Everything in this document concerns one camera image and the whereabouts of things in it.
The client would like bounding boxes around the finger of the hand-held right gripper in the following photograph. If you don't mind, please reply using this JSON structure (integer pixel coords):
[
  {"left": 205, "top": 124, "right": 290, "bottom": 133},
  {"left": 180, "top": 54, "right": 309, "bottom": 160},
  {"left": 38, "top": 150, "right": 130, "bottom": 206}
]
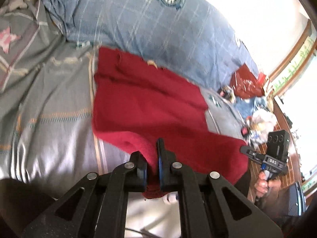
[{"left": 240, "top": 146, "right": 267, "bottom": 164}]

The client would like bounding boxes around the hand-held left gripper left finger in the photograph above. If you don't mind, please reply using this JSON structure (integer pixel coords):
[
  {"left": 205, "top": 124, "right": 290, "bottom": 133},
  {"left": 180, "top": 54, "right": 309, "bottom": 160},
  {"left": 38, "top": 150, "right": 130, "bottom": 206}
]
[{"left": 21, "top": 151, "right": 150, "bottom": 238}]

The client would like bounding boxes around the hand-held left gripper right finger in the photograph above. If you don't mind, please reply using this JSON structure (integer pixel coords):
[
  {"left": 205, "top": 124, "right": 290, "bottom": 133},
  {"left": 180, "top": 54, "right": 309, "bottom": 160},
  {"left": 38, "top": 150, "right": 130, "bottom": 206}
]
[{"left": 156, "top": 137, "right": 283, "bottom": 238}]

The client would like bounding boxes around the dark red sweater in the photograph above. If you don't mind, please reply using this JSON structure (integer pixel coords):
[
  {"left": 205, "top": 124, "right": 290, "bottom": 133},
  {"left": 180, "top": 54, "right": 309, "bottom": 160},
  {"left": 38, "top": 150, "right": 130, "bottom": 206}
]
[{"left": 91, "top": 46, "right": 249, "bottom": 200}]

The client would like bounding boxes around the person's right hand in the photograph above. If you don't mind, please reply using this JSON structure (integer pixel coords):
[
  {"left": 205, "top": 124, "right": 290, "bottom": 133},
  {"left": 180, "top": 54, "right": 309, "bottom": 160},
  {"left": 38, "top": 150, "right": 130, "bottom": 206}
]
[{"left": 255, "top": 172, "right": 282, "bottom": 199}]

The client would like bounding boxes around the white plastic bag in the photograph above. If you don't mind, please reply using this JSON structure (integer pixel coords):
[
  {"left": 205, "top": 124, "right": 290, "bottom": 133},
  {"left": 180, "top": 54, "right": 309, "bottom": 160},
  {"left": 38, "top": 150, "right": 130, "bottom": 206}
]
[{"left": 249, "top": 109, "right": 278, "bottom": 145}]

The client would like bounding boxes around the blue denim cloth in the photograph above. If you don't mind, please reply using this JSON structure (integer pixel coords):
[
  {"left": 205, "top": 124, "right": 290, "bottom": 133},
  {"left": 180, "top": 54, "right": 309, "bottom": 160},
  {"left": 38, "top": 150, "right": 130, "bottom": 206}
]
[{"left": 234, "top": 95, "right": 270, "bottom": 119}]

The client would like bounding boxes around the dark blue case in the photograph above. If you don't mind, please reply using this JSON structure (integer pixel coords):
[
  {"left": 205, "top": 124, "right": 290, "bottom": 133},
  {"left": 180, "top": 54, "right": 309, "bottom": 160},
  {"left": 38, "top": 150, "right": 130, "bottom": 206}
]
[{"left": 285, "top": 181, "right": 307, "bottom": 217}]

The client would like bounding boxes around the red bag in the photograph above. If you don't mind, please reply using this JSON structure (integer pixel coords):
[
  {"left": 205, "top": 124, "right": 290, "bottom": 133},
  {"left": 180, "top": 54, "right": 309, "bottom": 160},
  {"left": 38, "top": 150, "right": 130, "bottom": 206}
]
[{"left": 229, "top": 63, "right": 266, "bottom": 98}]

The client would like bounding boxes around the grey striped bed sheet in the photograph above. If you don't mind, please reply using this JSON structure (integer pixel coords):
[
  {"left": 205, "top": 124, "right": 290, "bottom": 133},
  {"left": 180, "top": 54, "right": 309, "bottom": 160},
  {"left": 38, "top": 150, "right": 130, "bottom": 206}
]
[{"left": 0, "top": 0, "right": 244, "bottom": 238}]

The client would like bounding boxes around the blue plaid pillow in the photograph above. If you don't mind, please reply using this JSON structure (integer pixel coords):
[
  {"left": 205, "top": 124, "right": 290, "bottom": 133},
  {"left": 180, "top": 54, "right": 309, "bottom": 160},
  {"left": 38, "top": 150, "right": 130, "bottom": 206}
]
[{"left": 41, "top": 0, "right": 259, "bottom": 92}]

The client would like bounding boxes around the light grey crumpled cloth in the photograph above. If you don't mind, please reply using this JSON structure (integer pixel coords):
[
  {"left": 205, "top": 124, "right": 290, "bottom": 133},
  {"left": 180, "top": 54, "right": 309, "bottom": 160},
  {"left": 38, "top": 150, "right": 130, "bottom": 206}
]
[{"left": 0, "top": 0, "right": 31, "bottom": 14}]

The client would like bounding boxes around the wooden window frame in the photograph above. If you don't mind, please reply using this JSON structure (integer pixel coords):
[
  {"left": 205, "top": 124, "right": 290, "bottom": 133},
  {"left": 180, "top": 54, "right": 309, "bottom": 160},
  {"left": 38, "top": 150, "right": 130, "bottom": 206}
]
[{"left": 269, "top": 18, "right": 317, "bottom": 97}]

